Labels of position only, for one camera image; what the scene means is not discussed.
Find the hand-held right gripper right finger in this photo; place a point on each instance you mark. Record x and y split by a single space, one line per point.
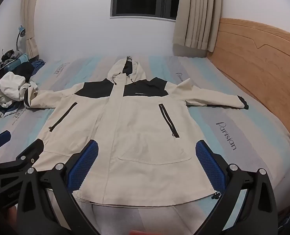
209 167

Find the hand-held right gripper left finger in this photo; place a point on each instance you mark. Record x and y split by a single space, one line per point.
82 167

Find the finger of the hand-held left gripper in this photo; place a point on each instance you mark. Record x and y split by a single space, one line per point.
0 137
35 150

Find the cream and black hooded jacket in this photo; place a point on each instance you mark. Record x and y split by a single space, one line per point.
135 127

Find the dark blue garment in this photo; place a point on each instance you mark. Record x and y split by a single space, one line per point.
8 110

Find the bed with striped sheet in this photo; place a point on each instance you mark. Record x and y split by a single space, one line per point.
203 117

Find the crumpled white jacket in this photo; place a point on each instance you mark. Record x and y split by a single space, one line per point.
10 85

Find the black garment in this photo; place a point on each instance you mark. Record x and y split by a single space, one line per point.
24 69

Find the teal suitcase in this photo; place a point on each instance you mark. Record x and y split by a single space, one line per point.
11 65

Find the light blue towel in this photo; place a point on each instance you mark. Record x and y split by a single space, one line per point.
24 58

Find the grey garment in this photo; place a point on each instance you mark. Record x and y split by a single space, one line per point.
17 53

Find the blue desk lamp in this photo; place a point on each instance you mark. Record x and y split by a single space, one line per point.
21 30

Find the wooden headboard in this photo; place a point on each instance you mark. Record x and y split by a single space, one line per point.
257 66

